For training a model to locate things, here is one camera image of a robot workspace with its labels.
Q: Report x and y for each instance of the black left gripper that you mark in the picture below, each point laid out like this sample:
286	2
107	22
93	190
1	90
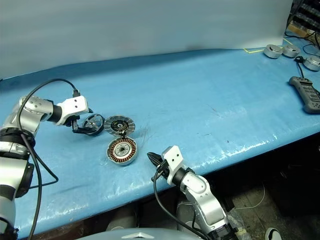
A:
71	120

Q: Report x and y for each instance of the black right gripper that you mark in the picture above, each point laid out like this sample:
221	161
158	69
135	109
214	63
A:
163	168

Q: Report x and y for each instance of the silver motor stator housing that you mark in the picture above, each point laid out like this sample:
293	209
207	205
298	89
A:
122	151

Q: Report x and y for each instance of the silver motor cover disc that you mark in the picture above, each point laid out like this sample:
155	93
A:
120	125

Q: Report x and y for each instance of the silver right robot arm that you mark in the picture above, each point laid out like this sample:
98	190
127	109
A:
205	200

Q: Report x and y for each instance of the assembled silver motor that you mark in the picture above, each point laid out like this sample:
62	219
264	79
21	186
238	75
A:
273	51
291	50
312	63

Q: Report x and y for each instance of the grey rounded cylinder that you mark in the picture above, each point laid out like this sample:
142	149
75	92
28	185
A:
122	221

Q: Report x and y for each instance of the grey robot torso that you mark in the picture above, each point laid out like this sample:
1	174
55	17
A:
140	235

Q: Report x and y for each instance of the blue foam table cover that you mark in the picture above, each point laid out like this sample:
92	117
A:
200	95

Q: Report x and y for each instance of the clear plastic bag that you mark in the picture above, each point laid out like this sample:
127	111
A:
237	222

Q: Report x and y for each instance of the white shoe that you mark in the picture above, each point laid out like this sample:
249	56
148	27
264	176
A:
272	234

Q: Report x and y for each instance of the yellow tape strip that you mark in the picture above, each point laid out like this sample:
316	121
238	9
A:
253	50

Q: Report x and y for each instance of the grey handheld controller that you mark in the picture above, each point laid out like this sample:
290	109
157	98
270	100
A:
307	93

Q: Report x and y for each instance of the storage shelf with boxes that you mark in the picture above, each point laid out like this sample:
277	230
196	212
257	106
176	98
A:
305	17

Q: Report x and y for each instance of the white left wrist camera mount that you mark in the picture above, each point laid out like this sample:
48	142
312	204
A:
72	106

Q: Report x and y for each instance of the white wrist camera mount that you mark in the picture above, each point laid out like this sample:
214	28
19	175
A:
72	106
172	156

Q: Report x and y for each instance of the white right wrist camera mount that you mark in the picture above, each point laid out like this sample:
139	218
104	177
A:
172	156

